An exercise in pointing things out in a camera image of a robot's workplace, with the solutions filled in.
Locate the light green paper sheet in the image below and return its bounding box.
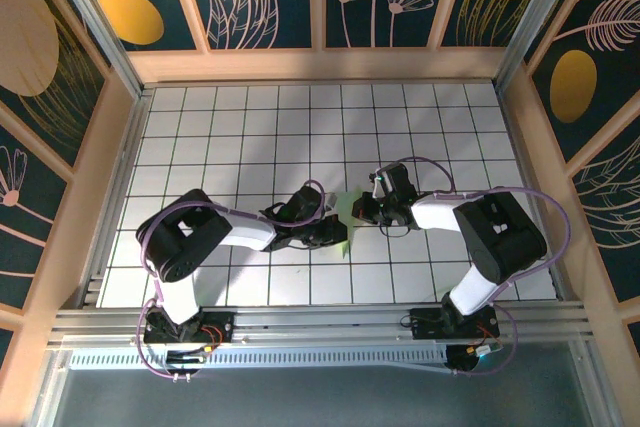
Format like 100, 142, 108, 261
334, 188, 367, 262

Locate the black round connector hub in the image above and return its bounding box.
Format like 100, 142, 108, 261
443, 344, 504, 377
166, 349, 207, 382

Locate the long aluminium mounting rail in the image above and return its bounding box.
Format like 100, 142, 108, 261
47, 300, 597, 349

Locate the aluminium table side rail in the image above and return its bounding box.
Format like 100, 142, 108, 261
62, 88, 152, 311
494, 85, 571, 302

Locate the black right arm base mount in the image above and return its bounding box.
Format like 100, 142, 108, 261
407, 305, 501, 342

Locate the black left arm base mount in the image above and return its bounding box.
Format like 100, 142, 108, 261
141, 310, 236, 347

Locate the white slotted cable duct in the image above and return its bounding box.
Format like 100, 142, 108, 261
67, 344, 451, 372

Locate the aluminium corner post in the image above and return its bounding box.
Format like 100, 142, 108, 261
493, 0, 594, 93
42, 0, 149, 101

